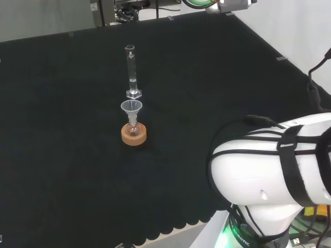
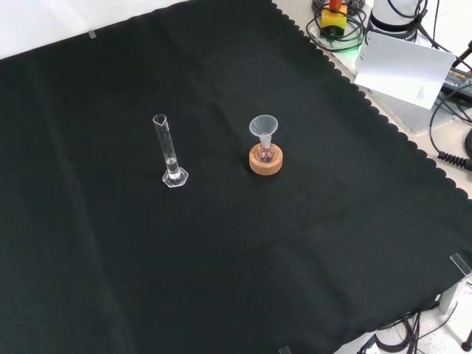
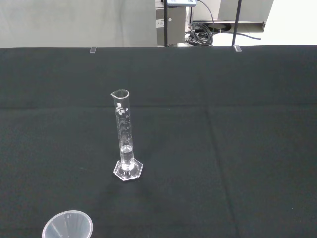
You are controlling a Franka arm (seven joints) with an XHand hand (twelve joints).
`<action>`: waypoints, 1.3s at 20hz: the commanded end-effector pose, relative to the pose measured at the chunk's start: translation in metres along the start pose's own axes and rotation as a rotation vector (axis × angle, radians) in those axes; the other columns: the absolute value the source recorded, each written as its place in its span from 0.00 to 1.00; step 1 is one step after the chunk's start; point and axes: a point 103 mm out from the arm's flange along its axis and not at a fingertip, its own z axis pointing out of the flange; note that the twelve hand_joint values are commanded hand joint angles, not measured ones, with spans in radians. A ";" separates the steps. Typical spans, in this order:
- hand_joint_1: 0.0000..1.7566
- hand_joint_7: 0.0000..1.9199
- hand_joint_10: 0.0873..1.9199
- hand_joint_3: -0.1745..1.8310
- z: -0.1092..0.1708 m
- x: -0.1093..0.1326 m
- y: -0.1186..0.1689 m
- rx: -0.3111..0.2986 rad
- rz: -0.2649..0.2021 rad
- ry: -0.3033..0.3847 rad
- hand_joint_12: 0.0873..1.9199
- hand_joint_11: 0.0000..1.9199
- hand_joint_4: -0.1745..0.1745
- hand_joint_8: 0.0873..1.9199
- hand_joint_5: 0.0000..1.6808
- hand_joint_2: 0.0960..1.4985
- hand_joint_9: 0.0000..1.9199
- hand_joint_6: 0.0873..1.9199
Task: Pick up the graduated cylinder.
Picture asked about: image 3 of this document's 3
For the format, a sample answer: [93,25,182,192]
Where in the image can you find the black bench cloth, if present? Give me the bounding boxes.
[0,45,317,238]

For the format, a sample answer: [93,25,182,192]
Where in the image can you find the grey metal cabinet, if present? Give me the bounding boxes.
[155,4,187,47]

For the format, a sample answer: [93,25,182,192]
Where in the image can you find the black tripod pole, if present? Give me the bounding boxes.
[163,0,169,47]
[232,0,242,47]

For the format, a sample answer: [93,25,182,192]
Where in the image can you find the grey device box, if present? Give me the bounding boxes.
[167,0,198,7]

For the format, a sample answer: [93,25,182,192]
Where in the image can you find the clear plastic funnel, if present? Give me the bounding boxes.
[41,210,94,238]

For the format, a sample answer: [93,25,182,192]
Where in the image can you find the black floor cable bundle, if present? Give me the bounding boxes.
[184,0,262,47]

